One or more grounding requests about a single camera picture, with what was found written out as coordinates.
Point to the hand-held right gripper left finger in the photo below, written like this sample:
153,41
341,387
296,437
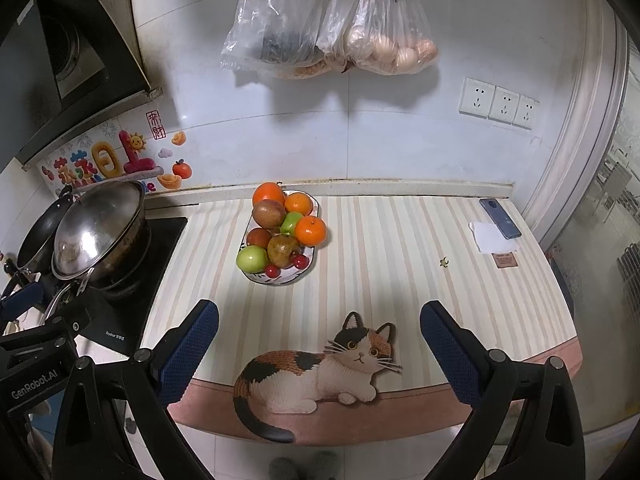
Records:
192,345

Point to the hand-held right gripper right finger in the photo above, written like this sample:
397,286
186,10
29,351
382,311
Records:
445,350

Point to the floral print plate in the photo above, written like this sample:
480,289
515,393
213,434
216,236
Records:
295,278

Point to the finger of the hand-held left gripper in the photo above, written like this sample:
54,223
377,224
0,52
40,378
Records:
22,294

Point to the steel wok lid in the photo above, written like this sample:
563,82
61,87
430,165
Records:
95,225

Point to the striped cat table mat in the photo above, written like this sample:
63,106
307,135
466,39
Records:
390,270

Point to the plastic bag of eggs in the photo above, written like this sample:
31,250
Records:
390,40

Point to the white wall socket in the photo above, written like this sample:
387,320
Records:
504,105
526,112
476,97

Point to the white paper sheet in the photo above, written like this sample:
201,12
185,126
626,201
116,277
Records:
487,242

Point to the black induction cooktop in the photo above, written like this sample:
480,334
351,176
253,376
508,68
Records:
165,240

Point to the small brown card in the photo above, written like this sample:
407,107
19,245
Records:
503,260

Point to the dark wok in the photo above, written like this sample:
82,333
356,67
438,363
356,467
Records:
127,265

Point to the gold ingot wall sticker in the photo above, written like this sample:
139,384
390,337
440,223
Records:
168,182

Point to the plastic bag with dark contents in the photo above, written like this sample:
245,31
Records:
280,25

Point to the orange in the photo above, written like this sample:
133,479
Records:
300,203
310,230
268,194

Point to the red seal wall sticker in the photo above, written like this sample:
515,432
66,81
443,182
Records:
155,125

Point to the green apple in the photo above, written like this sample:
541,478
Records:
291,222
251,259

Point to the black range hood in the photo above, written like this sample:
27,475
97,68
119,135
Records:
30,60

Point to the glass sliding door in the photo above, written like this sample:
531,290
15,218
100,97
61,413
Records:
600,220

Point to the blue smartphone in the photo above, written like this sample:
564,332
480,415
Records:
500,217

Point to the colourful character wall sticker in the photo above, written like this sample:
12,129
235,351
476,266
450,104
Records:
107,162

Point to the red cherry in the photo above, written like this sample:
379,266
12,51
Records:
272,271
300,261

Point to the black frying pan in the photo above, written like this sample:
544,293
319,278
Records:
37,235

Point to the persimmon wall sticker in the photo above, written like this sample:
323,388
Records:
182,169

